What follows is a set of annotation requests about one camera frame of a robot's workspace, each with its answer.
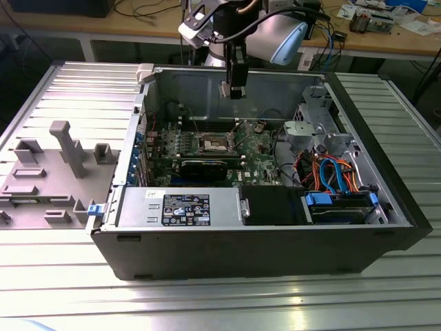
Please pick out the round coin battery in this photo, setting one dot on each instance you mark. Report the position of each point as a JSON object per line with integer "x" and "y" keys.
{"x": 259, "y": 128}

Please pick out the black graphics card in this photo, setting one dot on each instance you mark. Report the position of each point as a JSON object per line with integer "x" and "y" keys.
{"x": 203, "y": 170}

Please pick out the wooden workbench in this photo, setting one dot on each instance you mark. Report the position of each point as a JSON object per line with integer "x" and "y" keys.
{"x": 379, "y": 43}

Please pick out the blue plastic release tab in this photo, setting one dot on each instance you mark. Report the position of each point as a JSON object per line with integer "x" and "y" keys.
{"x": 94, "y": 210}

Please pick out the brown heatsink cooler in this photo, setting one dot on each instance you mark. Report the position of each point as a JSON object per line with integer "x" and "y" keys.
{"x": 360, "y": 22}

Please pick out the blue cardboard box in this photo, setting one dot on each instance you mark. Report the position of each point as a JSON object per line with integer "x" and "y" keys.
{"x": 406, "y": 3}

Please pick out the grey electronics module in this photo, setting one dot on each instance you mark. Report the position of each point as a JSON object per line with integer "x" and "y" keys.
{"x": 381, "y": 24}

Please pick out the green motherboard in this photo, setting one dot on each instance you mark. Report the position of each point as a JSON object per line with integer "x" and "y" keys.
{"x": 256, "y": 162}

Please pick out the black PC case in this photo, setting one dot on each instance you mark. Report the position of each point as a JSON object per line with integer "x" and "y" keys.
{"x": 241, "y": 255}

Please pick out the dark monitor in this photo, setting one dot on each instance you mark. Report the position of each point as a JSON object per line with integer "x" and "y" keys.
{"x": 58, "y": 8}

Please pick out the grey metal drive cage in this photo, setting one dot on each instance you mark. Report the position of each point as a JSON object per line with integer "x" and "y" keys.
{"x": 317, "y": 113}

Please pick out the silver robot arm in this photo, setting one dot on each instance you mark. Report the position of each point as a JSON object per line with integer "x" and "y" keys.
{"x": 272, "y": 38}

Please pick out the black plastic drive shroud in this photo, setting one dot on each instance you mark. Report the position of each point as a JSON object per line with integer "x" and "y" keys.
{"x": 272, "y": 207}

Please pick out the silver CPU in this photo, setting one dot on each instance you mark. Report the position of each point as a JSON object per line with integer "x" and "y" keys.
{"x": 224, "y": 89}

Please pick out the small black box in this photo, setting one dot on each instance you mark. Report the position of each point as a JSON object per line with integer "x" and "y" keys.
{"x": 340, "y": 36}

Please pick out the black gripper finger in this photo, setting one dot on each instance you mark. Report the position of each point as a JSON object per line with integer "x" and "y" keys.
{"x": 227, "y": 62}
{"x": 239, "y": 69}

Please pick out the hard disk in blue carrier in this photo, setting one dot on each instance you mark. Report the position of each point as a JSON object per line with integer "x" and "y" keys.
{"x": 337, "y": 215}

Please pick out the white paper sheet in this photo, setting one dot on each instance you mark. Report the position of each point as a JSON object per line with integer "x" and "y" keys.
{"x": 418, "y": 27}

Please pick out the silver power supply unit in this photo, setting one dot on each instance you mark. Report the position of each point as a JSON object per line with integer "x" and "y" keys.
{"x": 138, "y": 207}

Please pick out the grey parts rack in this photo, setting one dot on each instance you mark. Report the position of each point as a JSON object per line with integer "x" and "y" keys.
{"x": 51, "y": 186}

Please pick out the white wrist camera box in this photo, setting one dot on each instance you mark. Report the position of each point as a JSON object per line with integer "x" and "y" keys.
{"x": 193, "y": 32}

